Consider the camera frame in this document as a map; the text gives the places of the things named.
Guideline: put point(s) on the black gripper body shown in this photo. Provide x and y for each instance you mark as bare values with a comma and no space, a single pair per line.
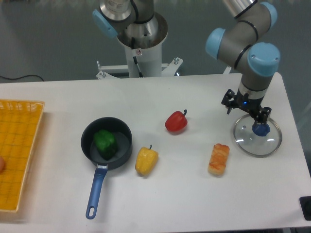
251,106

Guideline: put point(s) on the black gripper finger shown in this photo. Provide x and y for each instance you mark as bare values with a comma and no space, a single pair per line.
262,115
230,101

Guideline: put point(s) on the glass lid blue knob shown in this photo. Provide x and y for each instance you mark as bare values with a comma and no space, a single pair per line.
256,139

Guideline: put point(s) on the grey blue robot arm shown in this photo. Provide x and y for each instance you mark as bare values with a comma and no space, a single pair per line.
239,47

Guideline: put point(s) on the red bell pepper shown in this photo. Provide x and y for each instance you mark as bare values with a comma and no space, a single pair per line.
176,121

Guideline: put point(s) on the orange toasted bread piece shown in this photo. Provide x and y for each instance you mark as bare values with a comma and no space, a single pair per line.
218,159

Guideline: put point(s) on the black device at edge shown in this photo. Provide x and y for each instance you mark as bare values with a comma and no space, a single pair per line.
305,203

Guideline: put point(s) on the yellow bell pepper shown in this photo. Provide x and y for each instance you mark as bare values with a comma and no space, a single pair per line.
146,160

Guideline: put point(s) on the green bell pepper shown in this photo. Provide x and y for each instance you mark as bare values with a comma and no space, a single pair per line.
105,143

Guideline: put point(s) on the yellow woven basket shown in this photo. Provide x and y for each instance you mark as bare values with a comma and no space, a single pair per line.
19,124

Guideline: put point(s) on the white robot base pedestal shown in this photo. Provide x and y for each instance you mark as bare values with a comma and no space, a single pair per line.
142,44

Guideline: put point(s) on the dark pot blue handle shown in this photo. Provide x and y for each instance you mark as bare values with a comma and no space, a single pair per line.
123,137

